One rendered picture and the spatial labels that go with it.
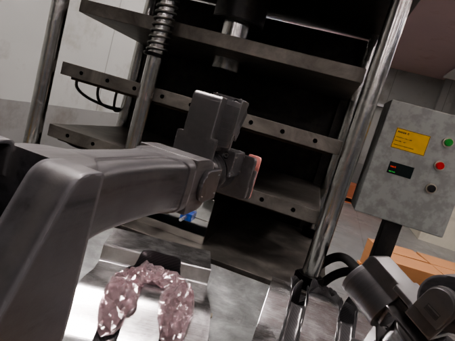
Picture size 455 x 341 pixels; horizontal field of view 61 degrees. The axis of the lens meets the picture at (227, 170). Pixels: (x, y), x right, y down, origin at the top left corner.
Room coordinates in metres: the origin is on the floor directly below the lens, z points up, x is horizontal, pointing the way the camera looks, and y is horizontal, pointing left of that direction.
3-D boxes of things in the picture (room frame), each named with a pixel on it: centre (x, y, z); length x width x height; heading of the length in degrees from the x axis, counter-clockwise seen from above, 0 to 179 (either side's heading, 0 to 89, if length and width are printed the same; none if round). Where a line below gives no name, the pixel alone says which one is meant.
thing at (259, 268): (1.74, 0.13, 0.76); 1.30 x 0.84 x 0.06; 79
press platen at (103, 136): (1.79, 0.12, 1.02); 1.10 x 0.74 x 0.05; 79
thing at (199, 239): (1.65, 0.10, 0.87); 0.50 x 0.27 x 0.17; 169
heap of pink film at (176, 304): (0.74, 0.08, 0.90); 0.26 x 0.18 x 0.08; 6
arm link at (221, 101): (0.46, 0.05, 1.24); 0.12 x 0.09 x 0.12; 166
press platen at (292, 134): (1.79, 0.12, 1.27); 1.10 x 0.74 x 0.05; 79
